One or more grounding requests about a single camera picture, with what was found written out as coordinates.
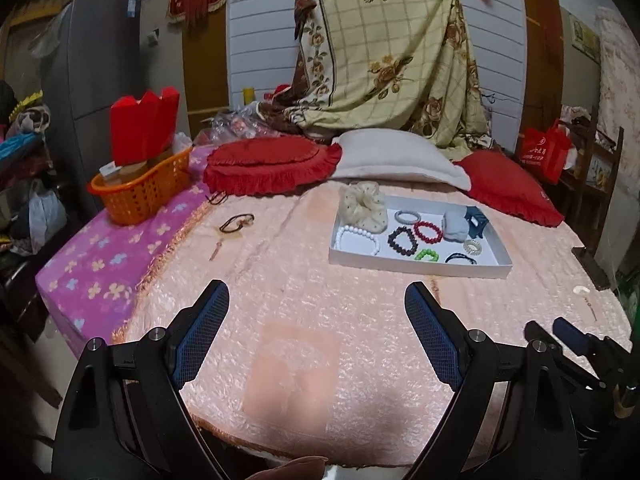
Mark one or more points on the red ruffled cushion left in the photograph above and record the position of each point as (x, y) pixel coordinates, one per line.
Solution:
(269, 166)

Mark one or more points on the purple floral sheet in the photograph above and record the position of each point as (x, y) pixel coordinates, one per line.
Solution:
(90, 285)

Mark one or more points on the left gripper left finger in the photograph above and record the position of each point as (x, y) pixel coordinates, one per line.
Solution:
(193, 330)

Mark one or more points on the black hairpin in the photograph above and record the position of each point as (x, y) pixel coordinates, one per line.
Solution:
(217, 198)

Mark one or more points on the cream dotted scrunchie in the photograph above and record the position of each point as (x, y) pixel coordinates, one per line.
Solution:
(362, 205)

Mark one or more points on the pink quilted bedspread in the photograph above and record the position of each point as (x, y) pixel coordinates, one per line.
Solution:
(319, 359)

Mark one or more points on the blue hair claw clip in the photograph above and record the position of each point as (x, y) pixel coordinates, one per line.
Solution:
(477, 222)

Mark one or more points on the grey refrigerator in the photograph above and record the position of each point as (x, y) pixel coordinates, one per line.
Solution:
(93, 60)

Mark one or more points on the wooden chair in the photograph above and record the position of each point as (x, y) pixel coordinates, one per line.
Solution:
(589, 184)

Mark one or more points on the person's left hand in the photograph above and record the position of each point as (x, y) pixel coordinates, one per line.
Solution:
(304, 468)

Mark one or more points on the red box in basket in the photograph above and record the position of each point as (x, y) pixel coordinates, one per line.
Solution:
(143, 129)

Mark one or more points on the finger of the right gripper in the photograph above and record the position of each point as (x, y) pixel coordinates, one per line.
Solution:
(580, 343)
(569, 370)

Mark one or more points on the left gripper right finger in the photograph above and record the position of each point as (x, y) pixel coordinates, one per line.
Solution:
(441, 334)

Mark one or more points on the beige pillow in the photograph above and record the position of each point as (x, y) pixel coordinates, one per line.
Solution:
(379, 154)

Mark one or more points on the clear plastic bag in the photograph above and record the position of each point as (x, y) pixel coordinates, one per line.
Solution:
(243, 124)

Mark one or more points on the orange plastic basket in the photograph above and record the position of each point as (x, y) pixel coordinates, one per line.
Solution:
(138, 200)

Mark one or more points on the floral yellow blanket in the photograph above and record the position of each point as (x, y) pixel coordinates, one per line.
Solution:
(398, 64)

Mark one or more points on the red shopping bag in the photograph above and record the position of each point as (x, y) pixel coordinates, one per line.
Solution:
(544, 152)

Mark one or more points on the white shallow tray box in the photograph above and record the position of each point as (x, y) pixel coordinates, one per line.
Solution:
(413, 243)

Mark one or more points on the red cushion right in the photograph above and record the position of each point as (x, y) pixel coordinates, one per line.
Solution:
(498, 182)

